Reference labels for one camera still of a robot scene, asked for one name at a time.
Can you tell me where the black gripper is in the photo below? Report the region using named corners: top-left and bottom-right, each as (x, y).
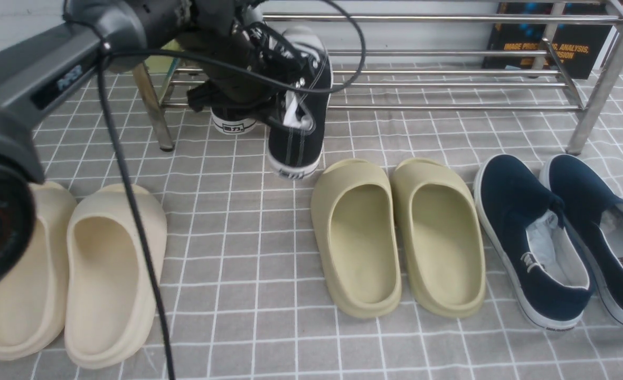
top-left (177, 0), bottom-right (312, 132)

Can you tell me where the black canvas sneaker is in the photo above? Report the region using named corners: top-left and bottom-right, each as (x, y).
top-left (251, 25), bottom-right (334, 179)
top-left (211, 108), bottom-right (257, 136)

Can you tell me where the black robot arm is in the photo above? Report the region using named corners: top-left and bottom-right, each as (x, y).
top-left (0, 1), bottom-right (333, 281)

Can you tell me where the silver metal shoe rack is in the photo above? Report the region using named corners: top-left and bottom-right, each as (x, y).
top-left (131, 0), bottom-right (623, 156)

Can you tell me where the navy slip-on shoe left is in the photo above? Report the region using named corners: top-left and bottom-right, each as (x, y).
top-left (473, 154), bottom-right (594, 331)

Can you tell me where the navy slip-on shoe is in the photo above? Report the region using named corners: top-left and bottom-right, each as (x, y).
top-left (473, 154), bottom-right (594, 331)
top-left (539, 154), bottom-right (623, 326)

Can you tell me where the navy slip-on shoe right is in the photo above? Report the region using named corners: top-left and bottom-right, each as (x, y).
top-left (539, 154), bottom-right (623, 326)

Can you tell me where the blue yellow book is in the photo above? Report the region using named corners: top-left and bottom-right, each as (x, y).
top-left (145, 40), bottom-right (182, 74)

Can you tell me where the olive green slipper left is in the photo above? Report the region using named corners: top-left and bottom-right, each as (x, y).
top-left (310, 158), bottom-right (402, 318)

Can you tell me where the olive green slipper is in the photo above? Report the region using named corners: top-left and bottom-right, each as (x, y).
top-left (391, 158), bottom-right (486, 318)
top-left (310, 158), bottom-right (402, 318)

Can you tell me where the grey checkered tablecloth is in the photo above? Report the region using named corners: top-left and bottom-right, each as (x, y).
top-left (0, 71), bottom-right (623, 379)

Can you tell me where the cream slipper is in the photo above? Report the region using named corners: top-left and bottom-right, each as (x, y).
top-left (64, 184), bottom-right (156, 369)
top-left (0, 181), bottom-right (77, 360)

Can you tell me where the olive green slipper right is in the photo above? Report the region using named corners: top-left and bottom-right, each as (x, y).
top-left (391, 158), bottom-right (486, 318)

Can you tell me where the cream slipper far left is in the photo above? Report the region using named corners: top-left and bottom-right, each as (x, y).
top-left (0, 181), bottom-right (77, 360)

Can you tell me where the black orange-lettered book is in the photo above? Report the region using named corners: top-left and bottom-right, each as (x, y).
top-left (482, 3), bottom-right (611, 80)

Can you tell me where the black cable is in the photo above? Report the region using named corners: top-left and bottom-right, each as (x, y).
top-left (61, 0), bottom-right (367, 380)

